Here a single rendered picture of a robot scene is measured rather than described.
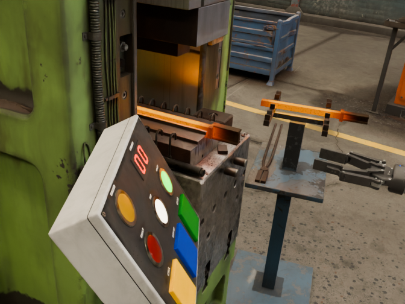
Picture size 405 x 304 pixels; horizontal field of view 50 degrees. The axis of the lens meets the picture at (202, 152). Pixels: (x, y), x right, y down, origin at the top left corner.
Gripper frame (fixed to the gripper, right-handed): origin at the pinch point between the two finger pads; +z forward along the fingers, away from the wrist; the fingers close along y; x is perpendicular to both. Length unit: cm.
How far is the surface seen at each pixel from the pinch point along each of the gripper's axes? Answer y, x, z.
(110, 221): -72, 18, 18
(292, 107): 48, -5, 23
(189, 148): -11.8, -1.6, 36.2
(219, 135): -0.8, -0.6, 31.9
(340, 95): 367, -98, 43
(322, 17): 769, -82, 155
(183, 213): -47, 4, 19
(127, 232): -69, 15, 17
